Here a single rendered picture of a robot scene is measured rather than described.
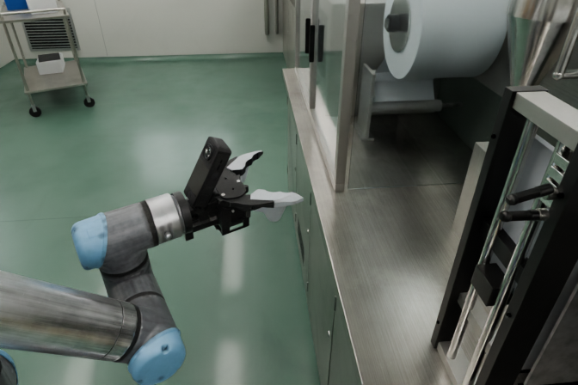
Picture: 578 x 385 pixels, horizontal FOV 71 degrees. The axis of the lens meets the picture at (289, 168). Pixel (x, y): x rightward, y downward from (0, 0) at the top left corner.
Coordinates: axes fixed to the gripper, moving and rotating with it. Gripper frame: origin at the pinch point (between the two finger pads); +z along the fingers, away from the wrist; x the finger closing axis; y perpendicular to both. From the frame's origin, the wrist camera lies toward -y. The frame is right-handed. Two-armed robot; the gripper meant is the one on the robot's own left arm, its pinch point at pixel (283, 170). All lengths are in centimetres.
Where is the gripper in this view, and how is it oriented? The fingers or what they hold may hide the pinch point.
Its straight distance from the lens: 74.1
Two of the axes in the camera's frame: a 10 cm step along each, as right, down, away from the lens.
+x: 5.2, 5.6, -6.5
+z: 8.5, -2.7, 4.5
